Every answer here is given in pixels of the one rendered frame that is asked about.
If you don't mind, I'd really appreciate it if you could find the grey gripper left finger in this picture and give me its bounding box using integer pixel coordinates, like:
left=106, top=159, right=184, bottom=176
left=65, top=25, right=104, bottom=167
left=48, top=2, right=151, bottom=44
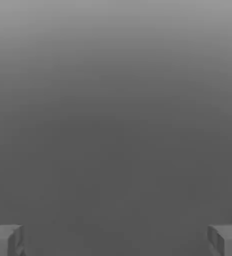
left=0, top=224, right=26, bottom=256

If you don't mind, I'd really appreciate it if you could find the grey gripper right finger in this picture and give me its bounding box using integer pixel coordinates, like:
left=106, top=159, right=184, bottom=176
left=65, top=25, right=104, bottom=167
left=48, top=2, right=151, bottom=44
left=206, top=224, right=232, bottom=256

